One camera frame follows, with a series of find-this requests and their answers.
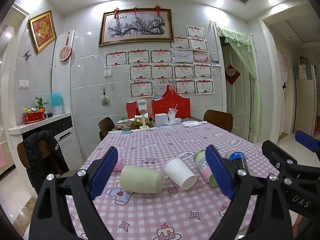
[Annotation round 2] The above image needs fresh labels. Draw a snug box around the white desk lamp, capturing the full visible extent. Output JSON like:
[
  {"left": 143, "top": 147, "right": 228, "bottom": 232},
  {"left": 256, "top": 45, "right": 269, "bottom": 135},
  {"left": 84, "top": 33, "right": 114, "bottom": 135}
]
[{"left": 137, "top": 100, "right": 150, "bottom": 130}]

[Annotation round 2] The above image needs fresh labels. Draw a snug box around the red and gold framed picture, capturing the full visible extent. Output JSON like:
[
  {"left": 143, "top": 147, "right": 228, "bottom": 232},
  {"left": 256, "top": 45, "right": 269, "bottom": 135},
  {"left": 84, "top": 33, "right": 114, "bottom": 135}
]
[{"left": 27, "top": 10, "right": 57, "bottom": 54}]

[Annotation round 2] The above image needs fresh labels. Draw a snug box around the pink checked tablecloth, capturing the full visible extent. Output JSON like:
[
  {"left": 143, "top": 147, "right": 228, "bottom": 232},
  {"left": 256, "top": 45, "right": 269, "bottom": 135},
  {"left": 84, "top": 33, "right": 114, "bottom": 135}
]
[{"left": 66, "top": 121, "right": 283, "bottom": 240}]

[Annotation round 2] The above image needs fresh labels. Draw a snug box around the white cup with straws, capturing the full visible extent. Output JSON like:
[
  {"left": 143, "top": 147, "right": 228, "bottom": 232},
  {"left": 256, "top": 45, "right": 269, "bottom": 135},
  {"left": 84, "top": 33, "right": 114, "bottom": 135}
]
[{"left": 167, "top": 104, "right": 178, "bottom": 122}]

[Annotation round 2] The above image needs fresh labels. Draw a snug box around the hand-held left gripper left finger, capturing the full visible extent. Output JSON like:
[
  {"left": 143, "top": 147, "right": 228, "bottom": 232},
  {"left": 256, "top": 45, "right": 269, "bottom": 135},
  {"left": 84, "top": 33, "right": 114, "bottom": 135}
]
[{"left": 29, "top": 146, "right": 119, "bottom": 240}]

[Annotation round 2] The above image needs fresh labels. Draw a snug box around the green and pink can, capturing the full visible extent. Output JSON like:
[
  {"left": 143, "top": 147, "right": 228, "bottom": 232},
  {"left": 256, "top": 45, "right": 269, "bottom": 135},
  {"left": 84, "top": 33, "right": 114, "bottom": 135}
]
[{"left": 194, "top": 149, "right": 219, "bottom": 187}]

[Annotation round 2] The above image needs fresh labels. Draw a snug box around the pink round hanging fan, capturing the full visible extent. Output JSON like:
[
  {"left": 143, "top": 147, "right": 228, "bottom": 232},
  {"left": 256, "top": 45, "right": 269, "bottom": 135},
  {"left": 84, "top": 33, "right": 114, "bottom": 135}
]
[{"left": 59, "top": 31, "right": 73, "bottom": 62}]

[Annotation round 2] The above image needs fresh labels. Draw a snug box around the black puffer jacket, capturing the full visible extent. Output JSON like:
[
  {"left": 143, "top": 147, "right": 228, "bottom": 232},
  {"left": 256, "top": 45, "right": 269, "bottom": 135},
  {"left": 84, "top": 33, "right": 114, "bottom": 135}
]
[{"left": 22, "top": 130, "right": 70, "bottom": 195}]

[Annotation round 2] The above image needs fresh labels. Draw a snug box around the red diamond door decoration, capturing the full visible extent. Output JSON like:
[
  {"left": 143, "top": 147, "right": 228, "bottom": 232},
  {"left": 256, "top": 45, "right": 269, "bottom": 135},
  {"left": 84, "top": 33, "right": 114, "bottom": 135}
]
[{"left": 225, "top": 64, "right": 241, "bottom": 85}]

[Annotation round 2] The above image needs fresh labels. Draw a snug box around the blue and black bottle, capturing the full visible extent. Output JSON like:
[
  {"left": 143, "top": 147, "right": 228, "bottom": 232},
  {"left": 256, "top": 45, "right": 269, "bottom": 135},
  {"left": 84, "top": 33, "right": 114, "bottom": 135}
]
[{"left": 224, "top": 150, "right": 249, "bottom": 173}]

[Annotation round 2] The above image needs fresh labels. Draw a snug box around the pale green cup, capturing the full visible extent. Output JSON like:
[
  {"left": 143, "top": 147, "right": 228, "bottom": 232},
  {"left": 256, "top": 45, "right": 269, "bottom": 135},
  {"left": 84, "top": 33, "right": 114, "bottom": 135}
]
[{"left": 119, "top": 165, "right": 164, "bottom": 195}]

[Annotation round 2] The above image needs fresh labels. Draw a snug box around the white counter with black cabinet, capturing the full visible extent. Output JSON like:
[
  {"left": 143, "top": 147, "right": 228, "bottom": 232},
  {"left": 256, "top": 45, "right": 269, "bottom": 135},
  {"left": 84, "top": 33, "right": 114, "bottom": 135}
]
[{"left": 7, "top": 112, "right": 84, "bottom": 170}]

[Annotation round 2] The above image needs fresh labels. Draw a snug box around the white cabinet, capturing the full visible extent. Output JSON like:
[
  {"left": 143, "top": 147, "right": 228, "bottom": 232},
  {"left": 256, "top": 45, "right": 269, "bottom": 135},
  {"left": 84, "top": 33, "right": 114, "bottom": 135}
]
[{"left": 294, "top": 64, "right": 320, "bottom": 138}]

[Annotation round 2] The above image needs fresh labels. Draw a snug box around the clear food container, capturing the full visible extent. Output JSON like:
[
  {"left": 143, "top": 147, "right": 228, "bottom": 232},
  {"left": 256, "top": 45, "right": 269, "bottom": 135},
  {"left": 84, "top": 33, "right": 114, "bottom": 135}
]
[{"left": 112, "top": 120, "right": 133, "bottom": 131}]

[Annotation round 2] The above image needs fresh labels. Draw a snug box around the white door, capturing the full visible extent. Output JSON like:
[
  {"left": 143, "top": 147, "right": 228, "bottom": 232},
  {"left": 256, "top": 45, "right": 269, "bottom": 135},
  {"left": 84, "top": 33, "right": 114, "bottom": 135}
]
[{"left": 222, "top": 42, "right": 253, "bottom": 140}]

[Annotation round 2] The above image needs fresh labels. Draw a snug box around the teal and white humidifier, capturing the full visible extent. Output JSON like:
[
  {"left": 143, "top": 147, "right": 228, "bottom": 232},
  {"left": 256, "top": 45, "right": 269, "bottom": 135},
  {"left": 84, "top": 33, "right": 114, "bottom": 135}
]
[{"left": 51, "top": 92, "right": 64, "bottom": 115}]

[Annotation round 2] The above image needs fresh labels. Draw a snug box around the green lace curtain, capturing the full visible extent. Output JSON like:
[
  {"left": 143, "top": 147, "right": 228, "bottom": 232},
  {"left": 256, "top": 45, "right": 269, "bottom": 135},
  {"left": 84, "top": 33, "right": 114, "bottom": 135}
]
[{"left": 215, "top": 24, "right": 260, "bottom": 130}]

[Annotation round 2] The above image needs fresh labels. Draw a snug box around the hanging white brush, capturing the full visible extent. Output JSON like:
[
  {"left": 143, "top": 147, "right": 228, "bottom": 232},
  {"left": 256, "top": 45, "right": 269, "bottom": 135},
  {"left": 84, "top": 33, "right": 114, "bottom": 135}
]
[{"left": 100, "top": 88, "right": 110, "bottom": 106}]

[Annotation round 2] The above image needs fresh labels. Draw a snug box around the small potted plant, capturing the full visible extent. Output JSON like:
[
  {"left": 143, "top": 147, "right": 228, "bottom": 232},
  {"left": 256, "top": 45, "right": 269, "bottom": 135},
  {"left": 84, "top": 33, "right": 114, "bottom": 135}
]
[{"left": 34, "top": 97, "right": 49, "bottom": 113}]

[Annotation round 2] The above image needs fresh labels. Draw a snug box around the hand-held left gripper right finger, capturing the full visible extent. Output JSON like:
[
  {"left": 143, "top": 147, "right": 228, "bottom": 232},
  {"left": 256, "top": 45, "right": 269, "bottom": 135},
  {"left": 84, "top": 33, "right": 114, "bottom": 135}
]
[{"left": 205, "top": 144, "right": 296, "bottom": 240}]

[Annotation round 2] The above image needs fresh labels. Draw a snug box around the red tray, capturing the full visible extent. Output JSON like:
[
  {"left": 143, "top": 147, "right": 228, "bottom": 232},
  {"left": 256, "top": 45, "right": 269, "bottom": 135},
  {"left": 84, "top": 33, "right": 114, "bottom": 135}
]
[{"left": 23, "top": 112, "right": 45, "bottom": 125}]

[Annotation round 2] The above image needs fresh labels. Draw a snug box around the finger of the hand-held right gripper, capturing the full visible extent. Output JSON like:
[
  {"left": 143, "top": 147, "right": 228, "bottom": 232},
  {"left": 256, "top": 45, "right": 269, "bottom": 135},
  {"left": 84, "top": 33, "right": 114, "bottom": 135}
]
[
  {"left": 261, "top": 140, "right": 302, "bottom": 180},
  {"left": 294, "top": 130, "right": 320, "bottom": 153}
]

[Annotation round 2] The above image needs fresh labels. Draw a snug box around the framed blossom tree painting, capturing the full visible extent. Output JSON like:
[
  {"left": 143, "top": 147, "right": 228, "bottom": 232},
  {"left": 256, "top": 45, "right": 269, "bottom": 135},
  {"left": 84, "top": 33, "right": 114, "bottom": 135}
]
[{"left": 98, "top": 8, "right": 175, "bottom": 47}]

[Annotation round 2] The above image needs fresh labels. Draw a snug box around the white plastic bag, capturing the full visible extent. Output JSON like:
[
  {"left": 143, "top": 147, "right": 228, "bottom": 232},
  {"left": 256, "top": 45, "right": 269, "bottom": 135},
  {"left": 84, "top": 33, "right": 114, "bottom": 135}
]
[{"left": 181, "top": 120, "right": 202, "bottom": 128}]

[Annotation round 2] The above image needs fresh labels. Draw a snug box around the pink cup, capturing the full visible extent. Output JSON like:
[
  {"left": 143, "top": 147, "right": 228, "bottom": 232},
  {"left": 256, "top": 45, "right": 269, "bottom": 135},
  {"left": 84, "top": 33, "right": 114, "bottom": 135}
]
[{"left": 114, "top": 156, "right": 125, "bottom": 172}]

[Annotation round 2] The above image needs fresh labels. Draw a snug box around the red gift bag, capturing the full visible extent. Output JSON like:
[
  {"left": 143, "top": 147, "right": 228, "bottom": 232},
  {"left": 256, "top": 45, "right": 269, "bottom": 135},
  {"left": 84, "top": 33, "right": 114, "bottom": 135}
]
[{"left": 151, "top": 85, "right": 192, "bottom": 119}]

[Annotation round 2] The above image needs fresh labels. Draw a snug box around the white square box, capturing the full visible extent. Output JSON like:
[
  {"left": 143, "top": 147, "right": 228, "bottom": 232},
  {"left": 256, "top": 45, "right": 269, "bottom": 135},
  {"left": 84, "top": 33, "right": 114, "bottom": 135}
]
[{"left": 154, "top": 114, "right": 168, "bottom": 125}]

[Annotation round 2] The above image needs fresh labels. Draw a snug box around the white paper cup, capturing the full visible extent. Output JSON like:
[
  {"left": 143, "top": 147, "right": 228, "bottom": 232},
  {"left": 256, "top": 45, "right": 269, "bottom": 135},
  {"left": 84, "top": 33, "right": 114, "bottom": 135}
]
[{"left": 163, "top": 157, "right": 197, "bottom": 190}]

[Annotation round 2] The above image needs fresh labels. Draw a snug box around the brown wooden chair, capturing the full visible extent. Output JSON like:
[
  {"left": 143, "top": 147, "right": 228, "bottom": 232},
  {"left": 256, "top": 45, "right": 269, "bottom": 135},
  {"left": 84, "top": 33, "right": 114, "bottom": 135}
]
[
  {"left": 98, "top": 117, "right": 116, "bottom": 141},
  {"left": 16, "top": 140, "right": 75, "bottom": 180},
  {"left": 203, "top": 109, "right": 234, "bottom": 133}
]

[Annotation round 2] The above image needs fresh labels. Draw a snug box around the gold box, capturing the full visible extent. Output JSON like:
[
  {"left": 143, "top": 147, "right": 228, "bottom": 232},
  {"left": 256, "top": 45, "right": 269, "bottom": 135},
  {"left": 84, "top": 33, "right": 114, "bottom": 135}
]
[{"left": 132, "top": 116, "right": 150, "bottom": 127}]

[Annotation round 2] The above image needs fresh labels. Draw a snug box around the group of wall certificates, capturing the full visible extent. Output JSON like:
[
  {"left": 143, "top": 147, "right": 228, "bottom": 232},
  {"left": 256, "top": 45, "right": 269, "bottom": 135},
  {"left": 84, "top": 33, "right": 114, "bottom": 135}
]
[{"left": 104, "top": 25, "right": 215, "bottom": 98}]

